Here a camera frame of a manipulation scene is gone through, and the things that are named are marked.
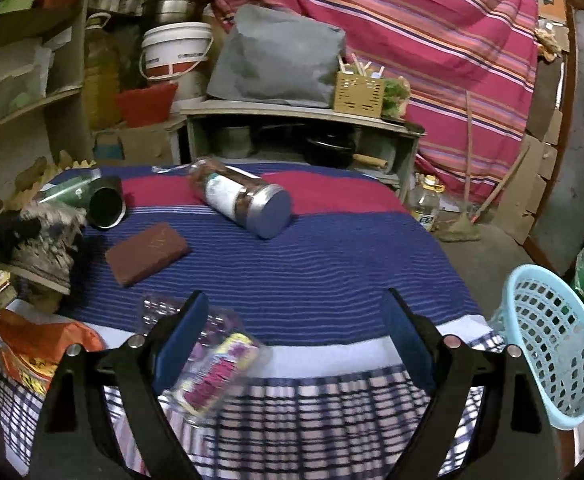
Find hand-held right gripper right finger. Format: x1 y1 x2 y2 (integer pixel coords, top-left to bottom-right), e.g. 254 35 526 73
379 287 563 480

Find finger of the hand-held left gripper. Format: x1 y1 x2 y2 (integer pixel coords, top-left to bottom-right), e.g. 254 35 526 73
0 210 43 266

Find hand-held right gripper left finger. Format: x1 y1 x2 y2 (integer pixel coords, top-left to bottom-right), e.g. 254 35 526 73
27 290 210 480

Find clear plastic blister tray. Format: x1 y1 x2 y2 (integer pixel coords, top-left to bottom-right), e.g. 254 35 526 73
139 292 273 428

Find brown paper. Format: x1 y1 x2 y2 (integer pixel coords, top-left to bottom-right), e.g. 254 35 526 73
9 205 88 296

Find brown block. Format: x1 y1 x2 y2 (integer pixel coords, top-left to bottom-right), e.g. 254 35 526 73
104 223 190 288

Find orange snack packet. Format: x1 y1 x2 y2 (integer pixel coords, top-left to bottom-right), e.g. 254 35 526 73
0 308 107 396

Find light blue plastic basket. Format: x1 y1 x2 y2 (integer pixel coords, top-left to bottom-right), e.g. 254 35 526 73
492 264 584 431

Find potato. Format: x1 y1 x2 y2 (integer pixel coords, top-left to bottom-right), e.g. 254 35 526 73
16 156 49 188

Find green jar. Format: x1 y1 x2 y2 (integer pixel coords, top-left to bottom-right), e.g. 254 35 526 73
37 170 128 231

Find yellow egg carton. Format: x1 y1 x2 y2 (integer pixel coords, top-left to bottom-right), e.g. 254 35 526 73
4 151 98 208

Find small oil bottle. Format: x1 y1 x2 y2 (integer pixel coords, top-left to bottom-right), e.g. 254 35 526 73
407 174 445 233

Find clear plastic container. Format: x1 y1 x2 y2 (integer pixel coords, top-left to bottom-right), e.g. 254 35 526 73
0 72 48 116

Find clear jar white label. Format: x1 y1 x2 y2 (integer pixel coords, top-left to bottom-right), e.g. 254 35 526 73
187 159 293 240

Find cardboard box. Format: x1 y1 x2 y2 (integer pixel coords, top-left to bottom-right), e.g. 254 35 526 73
94 120 183 163

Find wooden stick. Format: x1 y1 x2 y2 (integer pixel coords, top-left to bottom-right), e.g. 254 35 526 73
472 147 530 223

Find wooden shelf unit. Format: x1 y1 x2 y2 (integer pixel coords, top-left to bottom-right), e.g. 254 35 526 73
0 0 98 171

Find large oil bottle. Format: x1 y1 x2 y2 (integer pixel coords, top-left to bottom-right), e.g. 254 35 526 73
83 12 123 131

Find red plastic basin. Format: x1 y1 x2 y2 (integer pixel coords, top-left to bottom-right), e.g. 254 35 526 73
116 82 179 128

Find black wok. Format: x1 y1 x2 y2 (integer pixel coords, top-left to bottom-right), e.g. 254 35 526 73
307 132 388 168

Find green vegetable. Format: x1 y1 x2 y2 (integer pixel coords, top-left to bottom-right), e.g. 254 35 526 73
382 77 411 116

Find yellow utensil holder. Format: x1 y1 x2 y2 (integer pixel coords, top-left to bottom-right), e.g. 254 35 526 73
334 71 385 118

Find low cabinet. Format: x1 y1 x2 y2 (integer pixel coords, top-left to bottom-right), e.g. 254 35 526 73
179 100 425 201

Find white bucket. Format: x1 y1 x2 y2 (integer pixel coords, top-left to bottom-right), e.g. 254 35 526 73
139 22 214 81

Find grey metal door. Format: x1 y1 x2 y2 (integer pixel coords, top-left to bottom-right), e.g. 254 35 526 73
529 7 584 271

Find bundle of chopsticks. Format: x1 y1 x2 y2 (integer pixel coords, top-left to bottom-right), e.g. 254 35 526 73
339 52 385 81

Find steel pot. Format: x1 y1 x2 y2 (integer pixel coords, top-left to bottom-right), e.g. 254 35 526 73
142 0 208 28

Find grey pillow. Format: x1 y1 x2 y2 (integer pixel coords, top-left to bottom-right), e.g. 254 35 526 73
206 4 347 108

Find red striped curtain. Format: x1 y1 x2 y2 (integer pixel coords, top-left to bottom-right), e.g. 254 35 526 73
204 0 540 201

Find broom with wooden handle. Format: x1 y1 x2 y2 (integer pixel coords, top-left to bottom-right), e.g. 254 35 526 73
434 90 480 243

